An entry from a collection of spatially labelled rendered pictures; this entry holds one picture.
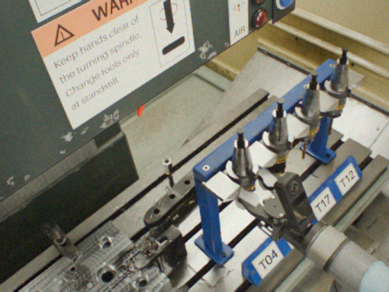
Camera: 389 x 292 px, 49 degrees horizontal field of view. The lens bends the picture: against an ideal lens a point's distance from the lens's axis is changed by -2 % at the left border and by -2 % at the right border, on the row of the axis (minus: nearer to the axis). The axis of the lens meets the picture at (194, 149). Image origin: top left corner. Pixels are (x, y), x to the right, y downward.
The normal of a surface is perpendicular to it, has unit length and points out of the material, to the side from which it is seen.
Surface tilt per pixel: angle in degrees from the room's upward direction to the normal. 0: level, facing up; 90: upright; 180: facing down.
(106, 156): 90
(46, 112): 90
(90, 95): 90
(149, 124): 0
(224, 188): 0
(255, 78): 24
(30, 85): 90
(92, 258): 0
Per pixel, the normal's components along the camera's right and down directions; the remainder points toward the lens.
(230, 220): -0.10, -0.66
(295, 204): 0.54, 0.14
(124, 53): 0.68, 0.50
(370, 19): -0.72, 0.56
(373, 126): -0.38, -0.37
